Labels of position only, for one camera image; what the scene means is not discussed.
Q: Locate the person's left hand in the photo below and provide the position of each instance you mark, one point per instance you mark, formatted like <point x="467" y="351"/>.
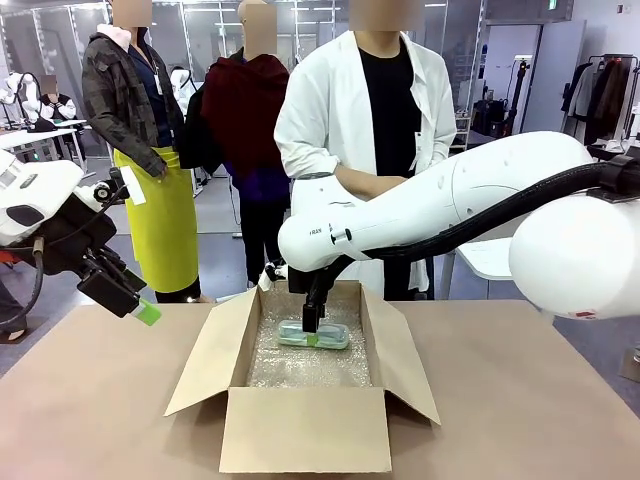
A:
<point x="392" y="182"/>

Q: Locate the white hanging paper tag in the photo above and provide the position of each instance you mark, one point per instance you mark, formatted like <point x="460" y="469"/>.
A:
<point x="134" y="185"/>

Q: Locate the clear bubble wrap sheet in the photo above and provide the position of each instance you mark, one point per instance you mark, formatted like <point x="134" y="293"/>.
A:
<point x="305" y="365"/>

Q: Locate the black stand with orange light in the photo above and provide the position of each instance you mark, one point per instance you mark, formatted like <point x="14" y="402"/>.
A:
<point x="520" y="95"/>

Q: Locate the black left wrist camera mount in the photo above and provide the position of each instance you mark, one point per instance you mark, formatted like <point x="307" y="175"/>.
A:
<point x="75" y="230"/>

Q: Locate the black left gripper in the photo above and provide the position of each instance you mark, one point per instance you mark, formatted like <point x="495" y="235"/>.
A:
<point x="107" y="292"/>

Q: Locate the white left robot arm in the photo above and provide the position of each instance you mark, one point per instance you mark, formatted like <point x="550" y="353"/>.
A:
<point x="35" y="185"/>

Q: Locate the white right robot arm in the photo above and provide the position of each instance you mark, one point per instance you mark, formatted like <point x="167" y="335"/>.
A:
<point x="500" y="180"/>

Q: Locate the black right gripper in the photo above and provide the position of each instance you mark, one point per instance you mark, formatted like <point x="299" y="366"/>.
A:
<point x="305" y="282"/>

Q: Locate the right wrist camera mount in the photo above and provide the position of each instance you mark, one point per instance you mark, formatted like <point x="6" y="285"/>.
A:
<point x="274" y="275"/>

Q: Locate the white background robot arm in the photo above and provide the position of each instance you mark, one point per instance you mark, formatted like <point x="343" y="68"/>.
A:
<point x="20" y="95"/>

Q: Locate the open brown cardboard box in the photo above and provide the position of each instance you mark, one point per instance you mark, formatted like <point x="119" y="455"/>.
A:
<point x="305" y="430"/>

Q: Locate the white background work table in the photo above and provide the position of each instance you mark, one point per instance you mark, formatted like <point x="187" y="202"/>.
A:
<point x="40" y="132"/>

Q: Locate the white side desk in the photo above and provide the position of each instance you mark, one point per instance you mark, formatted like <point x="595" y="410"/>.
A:
<point x="487" y="260"/>

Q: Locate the clothes rack with coats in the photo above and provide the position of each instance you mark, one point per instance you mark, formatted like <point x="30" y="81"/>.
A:
<point x="605" y="95"/>

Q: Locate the person in white lab coat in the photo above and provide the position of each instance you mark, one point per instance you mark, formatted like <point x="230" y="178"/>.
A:
<point x="325" y="110"/>

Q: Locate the seated person in background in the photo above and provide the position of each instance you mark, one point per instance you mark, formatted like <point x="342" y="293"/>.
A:
<point x="55" y="102"/>

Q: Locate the green translucent glasses case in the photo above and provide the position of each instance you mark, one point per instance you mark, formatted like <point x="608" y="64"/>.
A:
<point x="335" y="339"/>

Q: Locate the person's right hand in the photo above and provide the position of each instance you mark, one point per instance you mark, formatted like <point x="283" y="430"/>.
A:
<point x="357" y="182"/>

